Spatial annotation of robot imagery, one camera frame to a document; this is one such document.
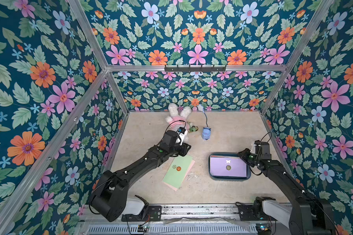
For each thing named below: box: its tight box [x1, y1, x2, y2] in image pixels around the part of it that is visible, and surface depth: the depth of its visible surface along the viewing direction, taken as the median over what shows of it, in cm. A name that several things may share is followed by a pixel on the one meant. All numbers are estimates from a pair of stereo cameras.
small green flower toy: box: [190, 125, 199, 132], surface depth 109 cm
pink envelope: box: [162, 159, 196, 192], surface depth 86 cm
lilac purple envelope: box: [209, 155, 248, 178], surface depth 88 cm
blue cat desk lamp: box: [197, 104, 212, 141], surface depth 100 cm
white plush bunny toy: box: [165, 102, 192, 131], surface depth 110 cm
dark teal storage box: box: [208, 151, 252, 182], surface depth 88 cm
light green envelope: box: [162, 155, 193, 189], surface depth 90 cm
